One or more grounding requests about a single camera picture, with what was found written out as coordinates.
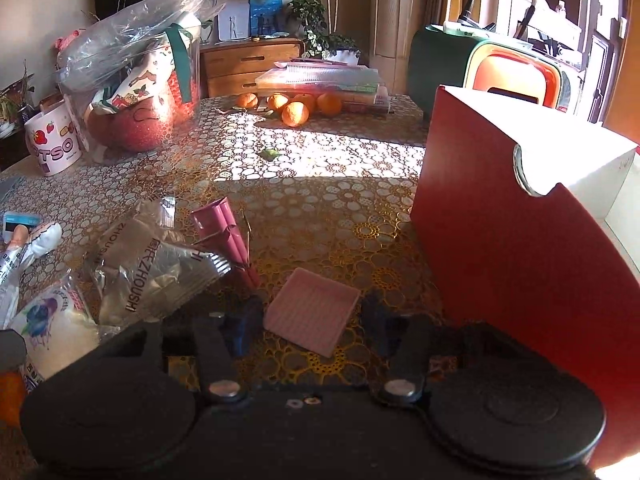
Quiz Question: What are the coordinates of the red cardboard box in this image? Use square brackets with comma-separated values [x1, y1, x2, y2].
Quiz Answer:
[410, 85, 640, 473]

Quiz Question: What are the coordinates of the green potted plant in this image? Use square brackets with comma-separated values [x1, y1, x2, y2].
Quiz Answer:
[257, 0, 362, 67]

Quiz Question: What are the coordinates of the blue picture card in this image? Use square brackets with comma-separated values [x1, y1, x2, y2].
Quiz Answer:
[249, 0, 284, 39]

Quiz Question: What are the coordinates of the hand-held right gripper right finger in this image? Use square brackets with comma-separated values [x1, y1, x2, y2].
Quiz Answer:
[361, 296, 521, 406]

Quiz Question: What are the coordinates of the pink stick packets bundle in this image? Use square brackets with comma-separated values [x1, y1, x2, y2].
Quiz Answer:
[191, 197, 262, 289]

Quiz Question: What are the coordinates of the small orange fruit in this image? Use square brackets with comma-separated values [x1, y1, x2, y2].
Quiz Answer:
[0, 370, 27, 428]

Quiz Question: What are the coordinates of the clear plastic storage box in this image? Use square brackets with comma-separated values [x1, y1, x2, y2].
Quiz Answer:
[255, 61, 382, 107]

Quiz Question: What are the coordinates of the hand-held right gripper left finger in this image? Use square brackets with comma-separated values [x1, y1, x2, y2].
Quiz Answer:
[115, 296, 265, 406]

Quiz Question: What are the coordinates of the pink flower ornament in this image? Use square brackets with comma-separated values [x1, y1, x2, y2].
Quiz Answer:
[54, 29, 82, 52]

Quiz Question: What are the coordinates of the white picture frame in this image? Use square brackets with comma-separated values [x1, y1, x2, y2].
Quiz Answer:
[217, 0, 251, 41]

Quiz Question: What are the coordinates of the small blue box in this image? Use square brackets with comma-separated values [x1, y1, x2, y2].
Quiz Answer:
[2, 211, 44, 241]

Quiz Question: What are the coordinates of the silver snack packet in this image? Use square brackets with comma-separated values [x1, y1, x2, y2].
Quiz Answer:
[84, 197, 234, 327]

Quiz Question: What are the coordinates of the blueberry bread packet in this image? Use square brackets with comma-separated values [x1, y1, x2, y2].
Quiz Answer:
[9, 280, 118, 382]

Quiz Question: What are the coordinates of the pink square packet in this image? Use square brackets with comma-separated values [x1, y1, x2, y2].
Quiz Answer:
[263, 267, 362, 359]

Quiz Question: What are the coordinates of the white strawberry print mug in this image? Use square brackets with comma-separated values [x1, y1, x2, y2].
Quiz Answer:
[24, 104, 84, 177]

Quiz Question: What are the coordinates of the green and orange chair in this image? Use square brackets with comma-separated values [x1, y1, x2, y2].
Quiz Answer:
[407, 24, 572, 122]

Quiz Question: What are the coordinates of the clear plastic bag with goods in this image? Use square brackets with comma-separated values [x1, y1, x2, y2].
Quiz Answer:
[55, 0, 227, 164]

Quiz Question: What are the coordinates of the patterned lace desktop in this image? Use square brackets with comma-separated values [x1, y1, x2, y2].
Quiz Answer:
[0, 92, 451, 480]

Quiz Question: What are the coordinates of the white drink pouch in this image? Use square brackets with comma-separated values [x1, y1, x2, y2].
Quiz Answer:
[0, 222, 63, 331]

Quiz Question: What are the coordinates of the wooden drawer cabinet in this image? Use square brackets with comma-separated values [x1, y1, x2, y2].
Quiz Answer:
[200, 37, 307, 99]

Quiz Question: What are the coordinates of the small potted plant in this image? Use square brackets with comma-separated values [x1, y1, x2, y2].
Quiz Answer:
[0, 61, 37, 139]

